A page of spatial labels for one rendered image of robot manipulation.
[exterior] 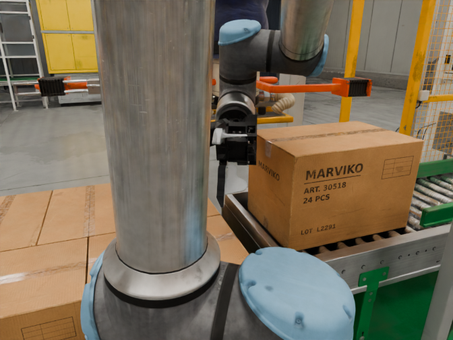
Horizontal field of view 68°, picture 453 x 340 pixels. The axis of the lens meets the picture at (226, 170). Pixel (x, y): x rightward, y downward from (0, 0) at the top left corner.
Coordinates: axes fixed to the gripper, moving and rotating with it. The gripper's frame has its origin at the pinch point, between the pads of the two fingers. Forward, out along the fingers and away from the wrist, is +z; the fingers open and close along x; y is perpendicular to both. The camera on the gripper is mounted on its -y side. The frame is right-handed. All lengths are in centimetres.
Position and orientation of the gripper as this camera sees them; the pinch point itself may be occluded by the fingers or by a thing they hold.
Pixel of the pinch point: (216, 179)
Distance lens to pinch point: 60.5
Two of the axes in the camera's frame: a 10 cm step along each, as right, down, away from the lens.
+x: 0.4, 7.7, 6.4
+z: -0.8, 6.4, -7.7
